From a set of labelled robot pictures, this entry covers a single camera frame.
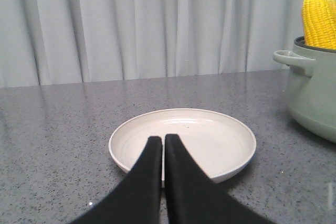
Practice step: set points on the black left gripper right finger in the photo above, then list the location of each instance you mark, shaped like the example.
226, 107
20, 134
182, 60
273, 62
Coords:
192, 197

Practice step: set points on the white pleated curtain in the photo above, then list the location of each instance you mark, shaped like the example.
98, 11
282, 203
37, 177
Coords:
67, 41

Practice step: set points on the cream white plate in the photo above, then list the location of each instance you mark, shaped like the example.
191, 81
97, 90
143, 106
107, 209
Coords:
221, 145

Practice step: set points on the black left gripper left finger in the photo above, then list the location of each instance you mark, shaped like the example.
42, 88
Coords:
137, 197

